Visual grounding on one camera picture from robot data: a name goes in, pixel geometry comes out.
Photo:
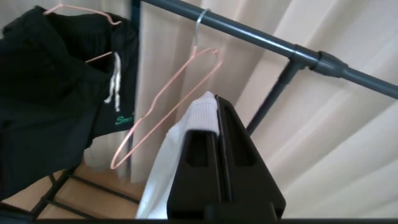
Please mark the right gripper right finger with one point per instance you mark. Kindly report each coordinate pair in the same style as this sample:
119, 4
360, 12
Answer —
252, 183

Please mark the black shorts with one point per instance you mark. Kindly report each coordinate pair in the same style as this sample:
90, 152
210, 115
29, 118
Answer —
43, 102

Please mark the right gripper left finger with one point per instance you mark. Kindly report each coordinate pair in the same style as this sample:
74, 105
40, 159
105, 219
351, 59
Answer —
192, 183

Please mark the black clothes rack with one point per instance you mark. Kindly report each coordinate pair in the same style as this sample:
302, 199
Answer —
242, 31

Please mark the white garment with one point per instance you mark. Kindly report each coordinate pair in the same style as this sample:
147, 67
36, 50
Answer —
161, 174

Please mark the pink clothes hanger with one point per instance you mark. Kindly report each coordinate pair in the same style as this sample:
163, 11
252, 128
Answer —
174, 107
96, 12

